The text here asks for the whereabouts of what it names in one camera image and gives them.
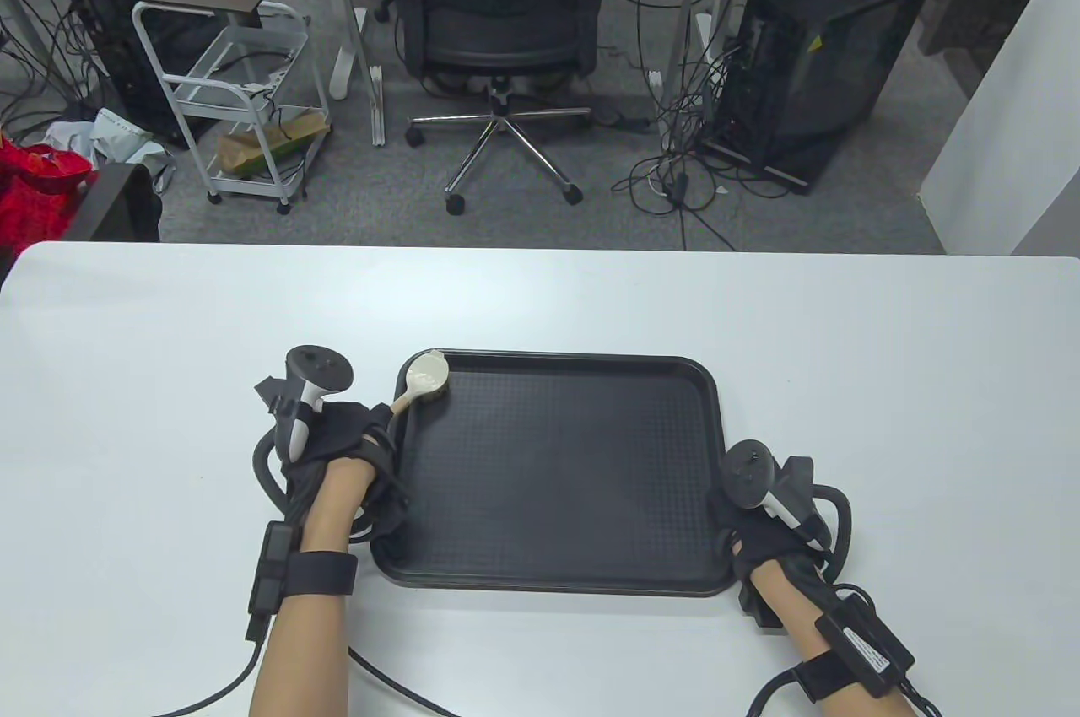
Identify person's left hand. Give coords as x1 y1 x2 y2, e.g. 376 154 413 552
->
278 401 410 536

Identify person's right hand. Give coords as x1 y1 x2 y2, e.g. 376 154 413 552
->
707 485 836 583

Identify white pot brush wooden handle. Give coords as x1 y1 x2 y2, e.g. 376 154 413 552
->
388 349 451 418

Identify black plastic tray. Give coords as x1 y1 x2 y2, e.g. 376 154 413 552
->
370 348 739 598

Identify person's left forearm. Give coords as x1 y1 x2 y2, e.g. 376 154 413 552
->
249 460 376 717

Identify person's right forearm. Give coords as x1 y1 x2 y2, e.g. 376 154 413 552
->
747 557 921 717

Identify white and grey left controller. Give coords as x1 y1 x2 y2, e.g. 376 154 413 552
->
255 344 355 465

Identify white and grey controller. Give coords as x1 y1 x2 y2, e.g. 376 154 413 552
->
719 437 836 549
255 344 355 465

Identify white and grey right controller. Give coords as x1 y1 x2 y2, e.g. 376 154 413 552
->
719 437 836 549

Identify black labelled right wrist box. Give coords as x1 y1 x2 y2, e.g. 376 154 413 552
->
814 582 918 697

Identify black left wrist sensor box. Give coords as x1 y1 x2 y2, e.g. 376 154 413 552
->
245 521 303 644

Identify brown cardboard packaging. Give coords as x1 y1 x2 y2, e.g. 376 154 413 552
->
215 112 332 180

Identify black chair back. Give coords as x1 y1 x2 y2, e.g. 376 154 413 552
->
63 163 163 244

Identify white desk foot bar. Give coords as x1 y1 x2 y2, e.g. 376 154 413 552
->
367 63 387 148

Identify grey plastic bags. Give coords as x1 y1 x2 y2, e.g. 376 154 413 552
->
42 108 176 191

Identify red bag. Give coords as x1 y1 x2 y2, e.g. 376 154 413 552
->
0 133 100 250

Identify white metal utility cart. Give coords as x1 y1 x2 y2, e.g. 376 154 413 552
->
132 0 332 216

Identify black mesh office chair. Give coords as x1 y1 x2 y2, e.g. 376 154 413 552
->
359 0 618 216

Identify black computer tower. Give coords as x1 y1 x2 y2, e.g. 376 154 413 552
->
699 0 936 195
48 0 230 148

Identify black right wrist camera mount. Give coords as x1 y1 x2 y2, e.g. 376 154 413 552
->
737 574 787 631

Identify black left wrist strap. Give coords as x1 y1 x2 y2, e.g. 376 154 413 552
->
280 553 359 600

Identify black wrist strap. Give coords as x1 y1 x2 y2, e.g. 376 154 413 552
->
791 645 853 701
280 553 359 600

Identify black right wrist strap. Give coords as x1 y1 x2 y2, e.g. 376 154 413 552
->
791 645 853 701

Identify black braided left cable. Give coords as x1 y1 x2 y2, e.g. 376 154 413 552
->
135 430 292 717

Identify thin black left cable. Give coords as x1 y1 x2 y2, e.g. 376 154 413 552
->
348 645 465 717

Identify tangle of black floor cables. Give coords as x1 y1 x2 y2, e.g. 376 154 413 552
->
609 0 811 252

